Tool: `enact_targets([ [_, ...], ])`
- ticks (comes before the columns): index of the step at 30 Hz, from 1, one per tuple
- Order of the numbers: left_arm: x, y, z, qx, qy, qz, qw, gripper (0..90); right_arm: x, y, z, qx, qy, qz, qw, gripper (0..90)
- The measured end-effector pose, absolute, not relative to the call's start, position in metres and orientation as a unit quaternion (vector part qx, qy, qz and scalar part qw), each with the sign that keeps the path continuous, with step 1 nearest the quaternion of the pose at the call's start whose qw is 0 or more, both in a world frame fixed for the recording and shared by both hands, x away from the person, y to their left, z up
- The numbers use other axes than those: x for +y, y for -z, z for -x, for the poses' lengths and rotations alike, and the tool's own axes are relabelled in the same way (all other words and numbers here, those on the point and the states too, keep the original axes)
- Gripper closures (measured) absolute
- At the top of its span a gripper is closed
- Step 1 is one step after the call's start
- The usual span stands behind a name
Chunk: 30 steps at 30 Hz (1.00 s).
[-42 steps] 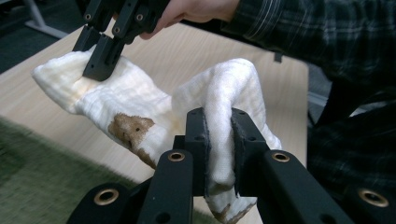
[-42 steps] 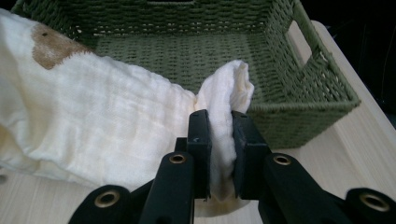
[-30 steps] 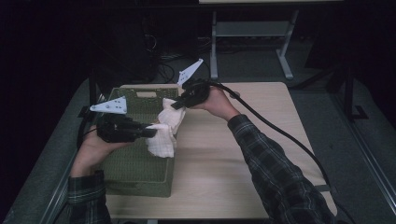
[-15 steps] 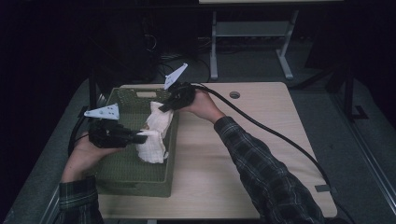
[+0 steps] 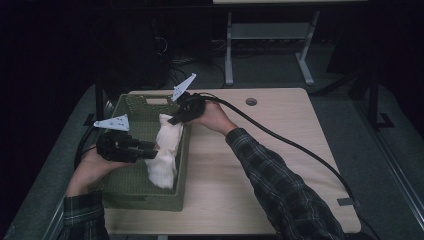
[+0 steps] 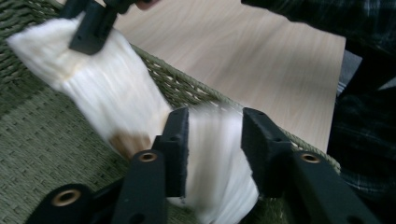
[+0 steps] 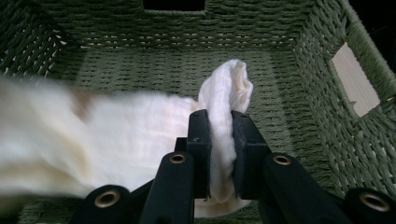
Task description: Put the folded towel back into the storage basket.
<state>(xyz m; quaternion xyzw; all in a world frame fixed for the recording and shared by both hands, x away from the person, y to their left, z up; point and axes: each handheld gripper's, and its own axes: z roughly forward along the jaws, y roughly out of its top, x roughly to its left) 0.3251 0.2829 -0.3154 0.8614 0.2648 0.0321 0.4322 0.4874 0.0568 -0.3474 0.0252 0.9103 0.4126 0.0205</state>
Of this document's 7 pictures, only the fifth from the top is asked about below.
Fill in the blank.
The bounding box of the white cloth with brown print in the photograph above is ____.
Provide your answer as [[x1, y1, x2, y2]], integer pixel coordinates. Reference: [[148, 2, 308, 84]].
[[144, 113, 184, 190]]

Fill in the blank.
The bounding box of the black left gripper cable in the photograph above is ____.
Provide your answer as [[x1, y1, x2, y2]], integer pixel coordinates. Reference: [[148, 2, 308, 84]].
[[73, 124, 101, 168]]

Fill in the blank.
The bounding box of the white metal table frame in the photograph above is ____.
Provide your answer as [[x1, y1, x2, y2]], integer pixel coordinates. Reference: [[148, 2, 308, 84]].
[[223, 9, 321, 87]]

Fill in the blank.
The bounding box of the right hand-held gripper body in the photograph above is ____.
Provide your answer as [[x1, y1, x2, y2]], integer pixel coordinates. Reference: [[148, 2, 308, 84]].
[[171, 73, 208, 124]]

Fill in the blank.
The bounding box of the tangle of floor cables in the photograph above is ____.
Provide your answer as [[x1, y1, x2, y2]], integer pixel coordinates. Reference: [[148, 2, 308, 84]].
[[163, 56, 228, 90]]

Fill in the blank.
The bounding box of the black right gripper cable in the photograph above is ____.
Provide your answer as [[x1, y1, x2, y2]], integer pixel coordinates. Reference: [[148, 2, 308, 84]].
[[198, 93, 381, 240]]

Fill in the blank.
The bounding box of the green woven basket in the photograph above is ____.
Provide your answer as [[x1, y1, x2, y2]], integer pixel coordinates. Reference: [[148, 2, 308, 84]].
[[99, 93, 194, 213]]

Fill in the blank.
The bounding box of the person's left hand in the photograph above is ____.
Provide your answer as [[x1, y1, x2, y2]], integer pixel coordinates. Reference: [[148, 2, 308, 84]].
[[65, 146, 134, 198]]

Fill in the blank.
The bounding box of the person's right hand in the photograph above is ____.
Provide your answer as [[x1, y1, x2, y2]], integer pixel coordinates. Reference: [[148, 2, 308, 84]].
[[188, 100, 238, 136]]

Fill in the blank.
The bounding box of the black upright post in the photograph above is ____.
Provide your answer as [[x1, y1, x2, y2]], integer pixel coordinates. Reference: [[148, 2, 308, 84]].
[[83, 73, 105, 129], [368, 69, 395, 132]]

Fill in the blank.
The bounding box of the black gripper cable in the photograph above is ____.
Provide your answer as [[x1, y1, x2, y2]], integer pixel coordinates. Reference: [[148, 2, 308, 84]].
[[73, 124, 101, 168], [198, 93, 381, 240]]

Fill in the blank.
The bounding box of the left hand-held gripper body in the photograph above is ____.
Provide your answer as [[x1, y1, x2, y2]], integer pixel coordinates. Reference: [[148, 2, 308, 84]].
[[93, 114, 143, 164]]

